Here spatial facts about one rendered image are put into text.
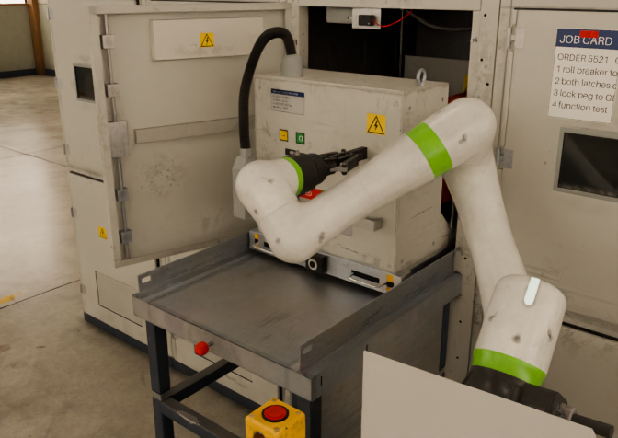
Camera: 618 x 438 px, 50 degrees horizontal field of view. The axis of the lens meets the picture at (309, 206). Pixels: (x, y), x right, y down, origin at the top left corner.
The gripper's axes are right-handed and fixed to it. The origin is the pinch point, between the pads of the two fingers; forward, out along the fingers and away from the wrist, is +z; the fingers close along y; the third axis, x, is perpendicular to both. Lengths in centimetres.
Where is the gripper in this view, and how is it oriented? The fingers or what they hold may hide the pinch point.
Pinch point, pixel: (356, 155)
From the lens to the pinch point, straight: 166.3
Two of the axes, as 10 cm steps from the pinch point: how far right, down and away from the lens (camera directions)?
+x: 0.0, -9.5, -3.2
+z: 6.4, -2.5, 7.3
